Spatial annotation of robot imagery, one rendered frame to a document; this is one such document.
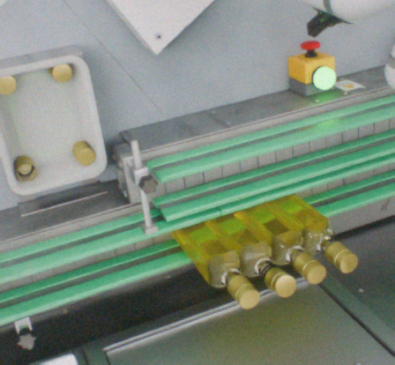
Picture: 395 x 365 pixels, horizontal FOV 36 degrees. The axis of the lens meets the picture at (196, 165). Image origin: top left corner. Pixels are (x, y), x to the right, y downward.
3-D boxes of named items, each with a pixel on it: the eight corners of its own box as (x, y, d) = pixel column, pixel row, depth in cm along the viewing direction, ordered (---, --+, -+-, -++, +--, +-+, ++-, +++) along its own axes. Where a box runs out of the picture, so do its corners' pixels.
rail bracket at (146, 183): (130, 215, 111) (151, 247, 100) (114, 130, 103) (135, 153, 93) (145, 211, 111) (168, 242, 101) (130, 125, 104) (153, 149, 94)
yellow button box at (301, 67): (287, 88, 129) (306, 97, 123) (286, 53, 126) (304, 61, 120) (316, 80, 131) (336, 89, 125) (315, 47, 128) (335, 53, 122)
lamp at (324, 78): (311, 90, 123) (319, 93, 120) (310, 68, 121) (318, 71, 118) (331, 85, 124) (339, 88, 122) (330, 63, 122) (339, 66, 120)
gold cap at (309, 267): (293, 273, 99) (307, 287, 95) (292, 255, 97) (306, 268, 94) (311, 267, 100) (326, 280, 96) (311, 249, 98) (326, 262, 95)
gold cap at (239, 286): (227, 297, 95) (240, 312, 92) (226, 278, 94) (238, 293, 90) (248, 290, 96) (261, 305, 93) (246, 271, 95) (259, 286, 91)
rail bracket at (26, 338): (12, 324, 110) (22, 372, 99) (3, 294, 108) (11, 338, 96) (34, 316, 112) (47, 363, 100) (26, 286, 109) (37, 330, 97)
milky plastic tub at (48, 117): (7, 181, 113) (13, 199, 106) (-26, 63, 104) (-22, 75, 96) (98, 157, 118) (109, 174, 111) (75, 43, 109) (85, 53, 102)
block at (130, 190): (117, 191, 116) (127, 206, 110) (108, 145, 112) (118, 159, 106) (135, 186, 117) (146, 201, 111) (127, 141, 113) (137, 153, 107)
